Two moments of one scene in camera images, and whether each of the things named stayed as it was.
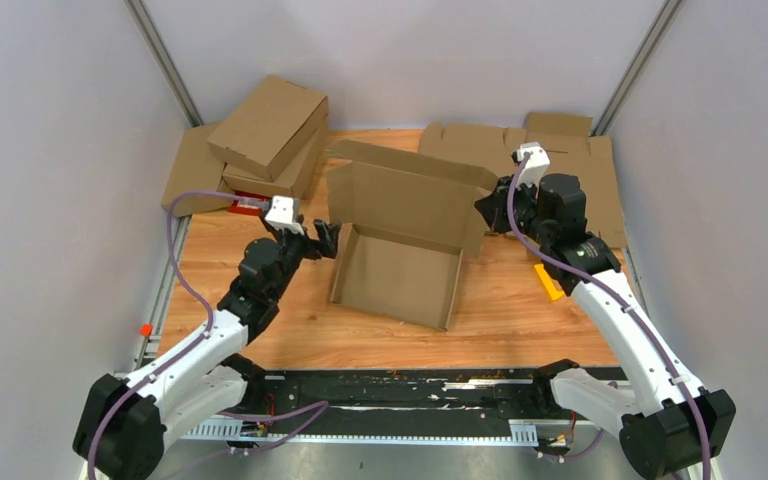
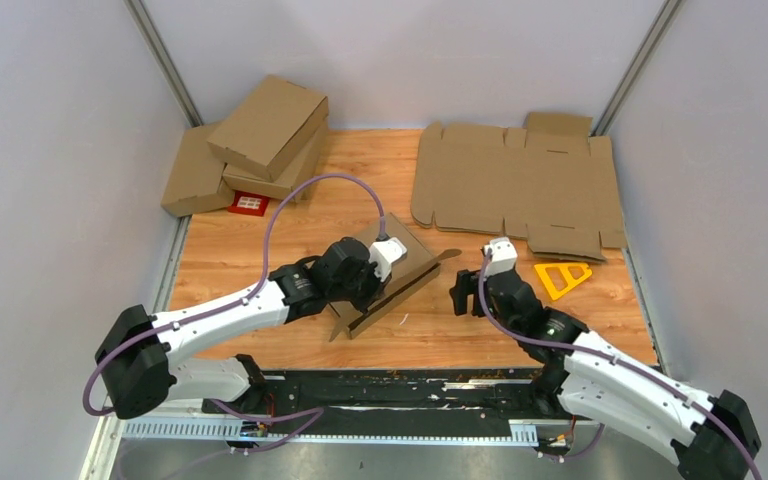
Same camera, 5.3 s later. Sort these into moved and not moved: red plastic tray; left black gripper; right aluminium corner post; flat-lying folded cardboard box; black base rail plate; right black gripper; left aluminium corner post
Moved: left black gripper; right black gripper
Not moved: black base rail plate; flat-lying folded cardboard box; right aluminium corner post; left aluminium corner post; red plastic tray
